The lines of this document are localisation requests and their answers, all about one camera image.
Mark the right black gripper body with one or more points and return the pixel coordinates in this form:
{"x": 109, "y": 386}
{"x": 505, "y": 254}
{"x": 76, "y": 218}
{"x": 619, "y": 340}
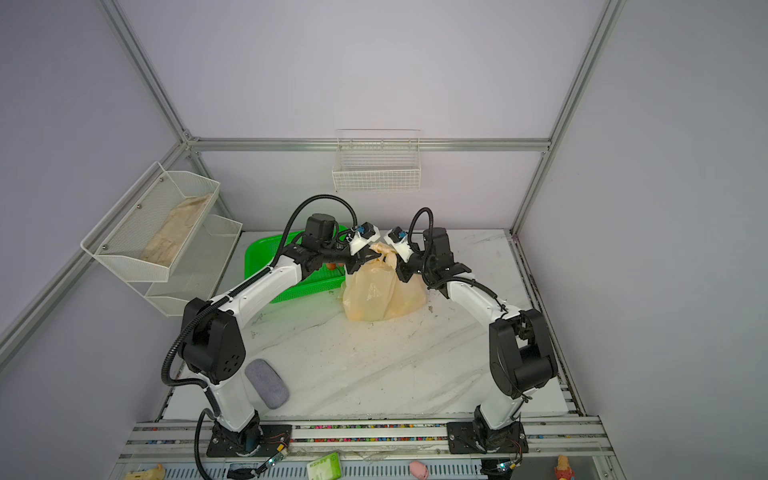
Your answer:
{"x": 402, "y": 264}

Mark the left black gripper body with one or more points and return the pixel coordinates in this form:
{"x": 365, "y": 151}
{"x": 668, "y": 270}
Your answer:
{"x": 365, "y": 257}

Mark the cream banana print plastic bag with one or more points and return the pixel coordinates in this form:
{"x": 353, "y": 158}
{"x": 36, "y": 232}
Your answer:
{"x": 375, "y": 293}

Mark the green plastic basket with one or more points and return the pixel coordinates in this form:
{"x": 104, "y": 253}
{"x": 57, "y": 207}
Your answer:
{"x": 261, "y": 252}

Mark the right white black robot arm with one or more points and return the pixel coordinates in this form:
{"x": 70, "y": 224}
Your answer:
{"x": 521, "y": 355}

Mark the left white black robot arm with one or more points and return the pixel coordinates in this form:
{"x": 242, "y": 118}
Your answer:
{"x": 213, "y": 345}

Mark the grey oval sponge pad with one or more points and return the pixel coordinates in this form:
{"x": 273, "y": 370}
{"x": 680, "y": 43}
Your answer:
{"x": 267, "y": 383}

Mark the beige cloth in shelf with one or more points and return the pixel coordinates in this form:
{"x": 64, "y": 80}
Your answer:
{"x": 166, "y": 244}

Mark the pink small toy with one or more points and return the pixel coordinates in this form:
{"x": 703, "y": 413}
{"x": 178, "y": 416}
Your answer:
{"x": 418, "y": 470}

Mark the green small box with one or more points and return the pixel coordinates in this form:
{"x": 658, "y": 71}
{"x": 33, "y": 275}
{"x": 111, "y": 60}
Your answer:
{"x": 327, "y": 467}

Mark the red yellow figurine toy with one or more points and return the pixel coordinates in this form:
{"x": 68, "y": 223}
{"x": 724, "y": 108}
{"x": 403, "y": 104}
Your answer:
{"x": 563, "y": 470}

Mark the beige toy at front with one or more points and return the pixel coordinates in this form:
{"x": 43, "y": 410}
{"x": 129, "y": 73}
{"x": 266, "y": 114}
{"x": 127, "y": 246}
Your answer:
{"x": 156, "y": 473}

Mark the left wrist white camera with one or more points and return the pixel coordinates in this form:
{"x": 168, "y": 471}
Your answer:
{"x": 365, "y": 235}

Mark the wrist white camera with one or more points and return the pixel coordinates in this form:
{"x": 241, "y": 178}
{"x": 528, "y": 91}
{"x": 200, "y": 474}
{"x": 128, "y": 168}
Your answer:
{"x": 365, "y": 235}
{"x": 400, "y": 241}

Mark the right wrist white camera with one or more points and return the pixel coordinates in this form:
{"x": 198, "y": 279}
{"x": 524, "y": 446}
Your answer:
{"x": 400, "y": 241}

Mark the white wire wall basket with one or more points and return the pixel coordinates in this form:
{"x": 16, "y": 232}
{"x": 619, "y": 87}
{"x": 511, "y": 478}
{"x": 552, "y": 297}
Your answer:
{"x": 377, "y": 160}

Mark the lower white mesh wall shelf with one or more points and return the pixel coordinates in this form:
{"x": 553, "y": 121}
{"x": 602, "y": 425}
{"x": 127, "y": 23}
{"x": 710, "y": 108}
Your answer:
{"x": 200, "y": 268}

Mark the white mesh wall shelf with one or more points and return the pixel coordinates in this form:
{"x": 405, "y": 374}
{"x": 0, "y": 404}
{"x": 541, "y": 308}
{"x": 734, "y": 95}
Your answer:
{"x": 121, "y": 240}
{"x": 200, "y": 268}

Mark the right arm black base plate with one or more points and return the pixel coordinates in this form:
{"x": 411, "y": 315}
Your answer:
{"x": 474, "y": 438}

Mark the upper white mesh wall shelf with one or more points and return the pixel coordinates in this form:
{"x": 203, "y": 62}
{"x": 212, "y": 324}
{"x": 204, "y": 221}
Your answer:
{"x": 121, "y": 240}

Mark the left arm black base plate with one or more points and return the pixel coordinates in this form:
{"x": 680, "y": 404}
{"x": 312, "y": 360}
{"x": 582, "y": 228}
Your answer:
{"x": 261, "y": 441}

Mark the aluminium front rail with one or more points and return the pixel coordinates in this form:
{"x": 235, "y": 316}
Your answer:
{"x": 378, "y": 449}

